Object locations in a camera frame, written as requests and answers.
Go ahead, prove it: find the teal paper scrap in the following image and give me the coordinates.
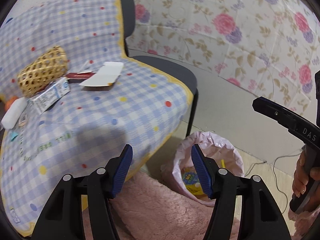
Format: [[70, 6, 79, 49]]
[[10, 131, 19, 141]]

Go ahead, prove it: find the blue white milk carton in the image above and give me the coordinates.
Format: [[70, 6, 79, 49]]
[[30, 77, 71, 114]]

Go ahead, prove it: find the small clear wrapper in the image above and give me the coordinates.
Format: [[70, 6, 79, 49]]
[[18, 113, 28, 127]]

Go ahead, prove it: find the woven bamboo basket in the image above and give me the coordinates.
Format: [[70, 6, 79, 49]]
[[17, 46, 68, 98]]

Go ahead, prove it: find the dark grey office chair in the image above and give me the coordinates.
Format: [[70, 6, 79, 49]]
[[120, 0, 199, 137]]

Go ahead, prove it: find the pink fluffy rug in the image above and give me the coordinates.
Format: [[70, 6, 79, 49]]
[[82, 171, 241, 240]]

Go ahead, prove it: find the pink trash bag bin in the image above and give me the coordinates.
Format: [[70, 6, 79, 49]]
[[161, 131, 245, 207]]

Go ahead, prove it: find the red orange apple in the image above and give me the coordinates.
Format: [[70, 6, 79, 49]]
[[4, 96, 18, 112]]

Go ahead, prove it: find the person's right hand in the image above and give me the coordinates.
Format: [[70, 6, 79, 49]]
[[292, 151, 320, 212]]

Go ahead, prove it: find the floral pink backdrop sheet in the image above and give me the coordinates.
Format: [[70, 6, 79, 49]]
[[128, 0, 319, 115]]

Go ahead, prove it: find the grey floor cable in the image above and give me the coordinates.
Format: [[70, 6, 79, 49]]
[[244, 152, 304, 215]]

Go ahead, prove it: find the blue checkered cloth cover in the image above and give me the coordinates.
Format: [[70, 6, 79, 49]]
[[1, 0, 193, 237]]

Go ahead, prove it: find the red paper fries box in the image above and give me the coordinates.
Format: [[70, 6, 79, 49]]
[[66, 62, 124, 87]]

